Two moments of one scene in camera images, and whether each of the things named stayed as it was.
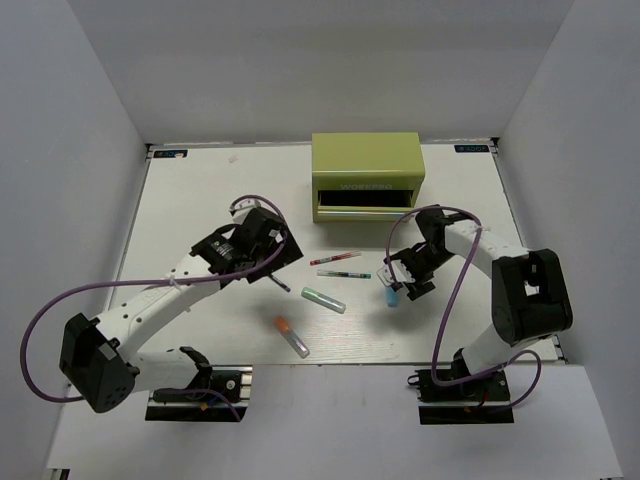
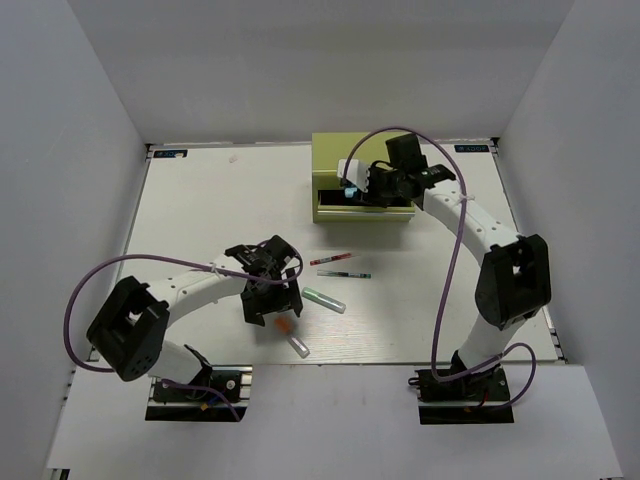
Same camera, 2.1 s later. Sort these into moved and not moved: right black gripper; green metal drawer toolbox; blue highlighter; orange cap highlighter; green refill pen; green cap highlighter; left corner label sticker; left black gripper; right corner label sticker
Moved: right black gripper; left black gripper; blue highlighter
Not moved: left corner label sticker; green cap highlighter; green metal drawer toolbox; green refill pen; orange cap highlighter; right corner label sticker
